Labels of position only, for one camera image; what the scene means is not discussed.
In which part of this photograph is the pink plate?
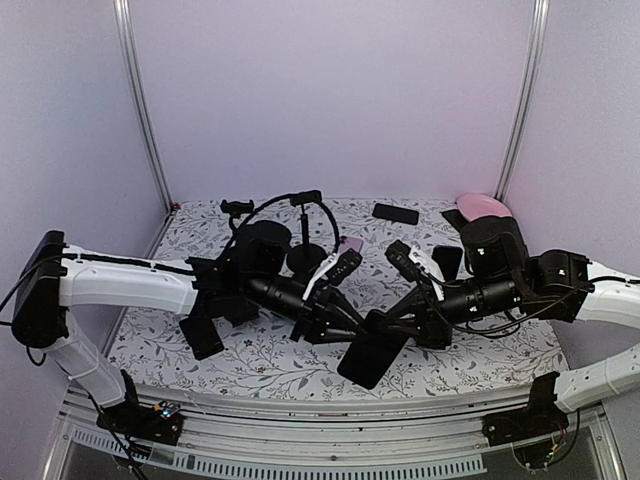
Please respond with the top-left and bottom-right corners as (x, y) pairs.
(456, 193), (513, 222)

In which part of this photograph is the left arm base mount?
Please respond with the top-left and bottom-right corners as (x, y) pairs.
(97, 400), (185, 446)

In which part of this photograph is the pink smartphone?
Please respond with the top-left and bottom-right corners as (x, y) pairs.
(338, 236), (364, 254)

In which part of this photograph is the black phone small left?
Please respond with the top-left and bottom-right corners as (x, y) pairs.
(179, 317), (224, 361)

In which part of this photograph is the right aluminium frame post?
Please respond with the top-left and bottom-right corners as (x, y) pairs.
(494, 0), (550, 202)

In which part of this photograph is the aluminium frame post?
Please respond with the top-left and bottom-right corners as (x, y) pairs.
(494, 0), (550, 202)
(113, 0), (174, 214)

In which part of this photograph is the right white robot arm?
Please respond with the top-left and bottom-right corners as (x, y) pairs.
(374, 216), (639, 436)

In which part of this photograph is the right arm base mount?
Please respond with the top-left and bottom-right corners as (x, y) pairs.
(482, 372), (569, 470)

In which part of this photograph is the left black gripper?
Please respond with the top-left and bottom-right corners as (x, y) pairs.
(244, 273), (369, 344)

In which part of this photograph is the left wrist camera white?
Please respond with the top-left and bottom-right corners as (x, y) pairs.
(302, 249), (362, 301)

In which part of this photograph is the left aluminium frame post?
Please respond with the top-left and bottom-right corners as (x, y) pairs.
(113, 0), (174, 214)

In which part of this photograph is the floral patterned table mat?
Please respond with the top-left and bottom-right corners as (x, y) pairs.
(106, 198), (567, 402)

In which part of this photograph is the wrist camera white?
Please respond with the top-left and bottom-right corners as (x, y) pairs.
(302, 249), (362, 301)
(385, 240), (445, 301)

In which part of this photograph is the aluminium front rail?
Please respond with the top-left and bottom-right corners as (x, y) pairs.
(47, 384), (624, 480)

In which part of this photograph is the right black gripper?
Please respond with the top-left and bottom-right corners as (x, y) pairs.
(378, 273), (522, 348)

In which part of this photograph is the blue-edged phone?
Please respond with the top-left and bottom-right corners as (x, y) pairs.
(432, 245), (463, 282)

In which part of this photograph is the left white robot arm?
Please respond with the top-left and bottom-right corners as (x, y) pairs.
(9, 221), (366, 434)

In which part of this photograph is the black phone under plate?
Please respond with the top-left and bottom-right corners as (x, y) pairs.
(441, 209), (469, 232)

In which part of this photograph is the tall black phone stand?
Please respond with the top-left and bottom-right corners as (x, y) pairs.
(220, 199), (255, 232)
(286, 190), (327, 275)

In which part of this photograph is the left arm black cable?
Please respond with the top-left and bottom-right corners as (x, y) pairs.
(219, 192), (341, 261)

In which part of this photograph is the black folding stand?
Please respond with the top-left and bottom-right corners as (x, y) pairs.
(222, 299), (260, 327)

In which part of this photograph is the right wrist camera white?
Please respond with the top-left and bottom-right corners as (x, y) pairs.
(385, 240), (445, 301)

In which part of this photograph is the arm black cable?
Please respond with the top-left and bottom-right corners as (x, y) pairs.
(414, 269), (640, 341)
(219, 192), (341, 261)

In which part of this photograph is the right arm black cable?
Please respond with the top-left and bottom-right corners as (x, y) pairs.
(414, 269), (640, 341)

